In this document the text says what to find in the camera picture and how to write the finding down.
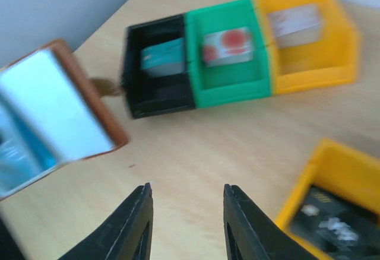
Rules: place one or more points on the red white card stack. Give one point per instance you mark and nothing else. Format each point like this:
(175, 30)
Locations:
(228, 47)

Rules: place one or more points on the yellow bin left group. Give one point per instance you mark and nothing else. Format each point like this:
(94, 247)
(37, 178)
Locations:
(310, 43)

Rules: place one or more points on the brown leather card holder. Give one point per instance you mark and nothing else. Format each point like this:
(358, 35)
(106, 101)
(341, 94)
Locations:
(51, 115)

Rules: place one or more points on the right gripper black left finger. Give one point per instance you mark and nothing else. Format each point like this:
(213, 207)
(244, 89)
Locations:
(125, 234)

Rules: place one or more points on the yellow bin near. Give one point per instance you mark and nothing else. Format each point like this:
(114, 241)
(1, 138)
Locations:
(340, 170)

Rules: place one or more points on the grey VIP card stack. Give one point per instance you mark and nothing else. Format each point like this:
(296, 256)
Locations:
(341, 229)

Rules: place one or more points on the green bin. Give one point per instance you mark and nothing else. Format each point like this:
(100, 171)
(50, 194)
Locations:
(217, 85)

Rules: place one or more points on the teal card stack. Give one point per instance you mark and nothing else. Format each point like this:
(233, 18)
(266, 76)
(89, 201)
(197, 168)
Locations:
(164, 59)

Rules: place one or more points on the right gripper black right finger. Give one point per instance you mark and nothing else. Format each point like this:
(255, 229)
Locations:
(251, 234)

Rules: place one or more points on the black bin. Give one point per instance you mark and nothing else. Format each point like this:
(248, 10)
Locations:
(146, 95)

